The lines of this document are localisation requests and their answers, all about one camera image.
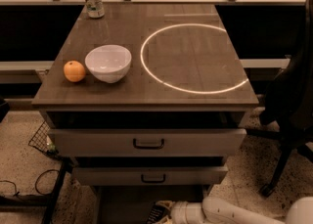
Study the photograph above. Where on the black rxbar chocolate bar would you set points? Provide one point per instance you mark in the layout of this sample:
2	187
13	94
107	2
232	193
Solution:
155	214

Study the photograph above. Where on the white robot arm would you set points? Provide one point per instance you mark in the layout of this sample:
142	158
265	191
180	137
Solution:
213	210

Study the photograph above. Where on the bottom open drawer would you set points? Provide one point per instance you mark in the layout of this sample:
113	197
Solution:
133	204

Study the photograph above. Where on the middle grey drawer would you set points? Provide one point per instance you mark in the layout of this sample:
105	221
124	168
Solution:
147	176

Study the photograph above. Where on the grey drawer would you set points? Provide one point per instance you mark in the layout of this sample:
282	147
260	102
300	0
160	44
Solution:
146	142
147	176

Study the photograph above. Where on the top grey drawer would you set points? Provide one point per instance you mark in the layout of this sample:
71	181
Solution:
146	142

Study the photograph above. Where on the grey drawer cabinet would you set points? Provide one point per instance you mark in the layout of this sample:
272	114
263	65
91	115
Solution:
184	74

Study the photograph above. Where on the black office chair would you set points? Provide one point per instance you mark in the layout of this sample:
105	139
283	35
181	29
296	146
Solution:
289	101

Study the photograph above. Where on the white bowl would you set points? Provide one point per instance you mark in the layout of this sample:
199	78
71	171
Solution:
109	63

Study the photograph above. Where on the orange fruit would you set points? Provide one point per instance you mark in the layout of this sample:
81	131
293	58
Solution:
74	71

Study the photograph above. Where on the black table leg frame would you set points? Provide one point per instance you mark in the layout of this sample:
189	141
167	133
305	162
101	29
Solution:
47	201

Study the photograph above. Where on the black wire basket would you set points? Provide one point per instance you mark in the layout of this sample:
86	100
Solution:
41	142

